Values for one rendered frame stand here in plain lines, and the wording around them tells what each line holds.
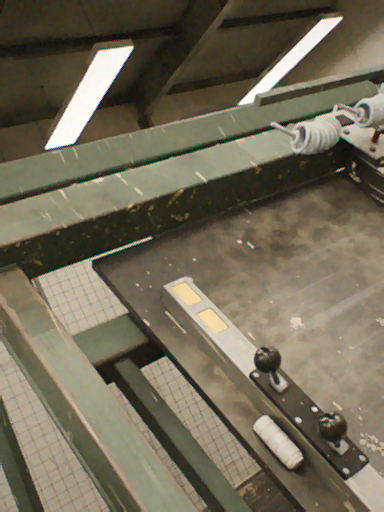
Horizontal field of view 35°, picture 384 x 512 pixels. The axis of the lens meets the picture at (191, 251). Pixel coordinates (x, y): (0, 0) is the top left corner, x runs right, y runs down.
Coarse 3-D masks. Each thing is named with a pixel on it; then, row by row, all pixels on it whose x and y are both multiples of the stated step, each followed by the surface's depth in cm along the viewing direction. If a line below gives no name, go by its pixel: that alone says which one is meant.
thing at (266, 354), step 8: (256, 352) 80; (264, 352) 79; (272, 352) 79; (256, 360) 80; (264, 360) 79; (272, 360) 79; (280, 360) 80; (264, 368) 79; (272, 368) 79; (272, 376) 85; (280, 376) 89; (272, 384) 89; (280, 384) 88; (280, 392) 88
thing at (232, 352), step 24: (168, 288) 102; (192, 288) 103; (192, 312) 99; (216, 312) 100; (192, 336) 100; (216, 336) 96; (240, 336) 97; (216, 360) 96; (240, 360) 93; (240, 384) 93; (264, 408) 90; (288, 432) 87; (312, 456) 84; (336, 480) 81; (360, 480) 81; (360, 504) 79
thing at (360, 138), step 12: (348, 132) 139; (360, 132) 142; (372, 132) 142; (360, 144) 137; (372, 144) 138; (360, 156) 140; (372, 156) 135; (348, 168) 144; (360, 168) 141; (372, 168) 138; (348, 180) 145; (360, 180) 142; (372, 180) 139; (372, 192) 140
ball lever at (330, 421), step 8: (320, 416) 74; (328, 416) 73; (336, 416) 73; (320, 424) 74; (328, 424) 73; (336, 424) 73; (344, 424) 73; (320, 432) 74; (328, 432) 73; (336, 432) 72; (344, 432) 73; (328, 440) 73; (336, 440) 73; (336, 448) 82; (344, 448) 82
